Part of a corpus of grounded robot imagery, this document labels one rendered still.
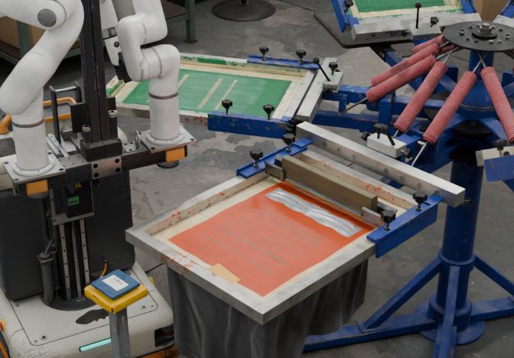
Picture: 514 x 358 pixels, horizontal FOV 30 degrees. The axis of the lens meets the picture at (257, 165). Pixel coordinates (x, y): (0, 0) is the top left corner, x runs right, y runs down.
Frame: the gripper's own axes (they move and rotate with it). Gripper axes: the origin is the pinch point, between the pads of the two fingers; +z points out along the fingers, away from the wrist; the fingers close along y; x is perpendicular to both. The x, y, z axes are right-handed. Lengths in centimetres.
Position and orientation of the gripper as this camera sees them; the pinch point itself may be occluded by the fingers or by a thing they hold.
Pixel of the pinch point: (125, 78)
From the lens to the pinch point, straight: 336.2
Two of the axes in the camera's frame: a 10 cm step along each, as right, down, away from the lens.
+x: -9.0, 3.5, -2.8
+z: 2.7, 9.2, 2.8
